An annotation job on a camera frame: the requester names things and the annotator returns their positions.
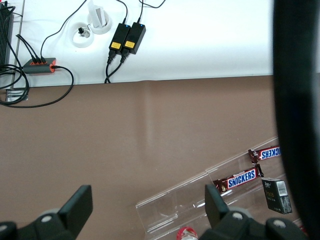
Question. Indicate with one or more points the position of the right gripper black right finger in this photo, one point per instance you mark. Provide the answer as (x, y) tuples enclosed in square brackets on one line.
[(217, 212)]

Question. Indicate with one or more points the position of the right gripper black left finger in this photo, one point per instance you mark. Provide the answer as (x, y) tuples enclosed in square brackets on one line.
[(75, 210)]

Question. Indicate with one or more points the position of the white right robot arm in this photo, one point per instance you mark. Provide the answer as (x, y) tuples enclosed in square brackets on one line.
[(297, 100)]

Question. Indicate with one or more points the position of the clear acrylic stepped stand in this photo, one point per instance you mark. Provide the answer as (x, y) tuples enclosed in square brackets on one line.
[(187, 200)]

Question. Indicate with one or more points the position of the red jar with white lid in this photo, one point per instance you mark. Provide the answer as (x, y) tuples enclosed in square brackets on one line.
[(187, 233)]

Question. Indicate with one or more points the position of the Snickers chocolate bar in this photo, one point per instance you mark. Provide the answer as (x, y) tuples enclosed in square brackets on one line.
[(268, 153), (240, 178)]

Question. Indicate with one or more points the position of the small black box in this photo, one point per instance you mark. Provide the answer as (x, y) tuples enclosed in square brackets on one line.
[(276, 195)]

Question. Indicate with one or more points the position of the silver metal plate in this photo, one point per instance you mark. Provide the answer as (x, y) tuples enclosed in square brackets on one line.
[(15, 96)]

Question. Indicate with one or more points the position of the grey orange USB hub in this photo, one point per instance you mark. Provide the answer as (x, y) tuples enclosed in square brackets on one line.
[(37, 67)]

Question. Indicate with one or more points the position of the black power adapter yellow label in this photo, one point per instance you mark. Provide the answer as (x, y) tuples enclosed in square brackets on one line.
[(120, 37), (135, 37)]

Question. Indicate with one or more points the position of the black finned box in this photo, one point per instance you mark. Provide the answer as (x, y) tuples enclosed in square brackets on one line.
[(5, 37)]

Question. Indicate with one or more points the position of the white plastic bracket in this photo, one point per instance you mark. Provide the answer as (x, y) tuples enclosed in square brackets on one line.
[(97, 15)]

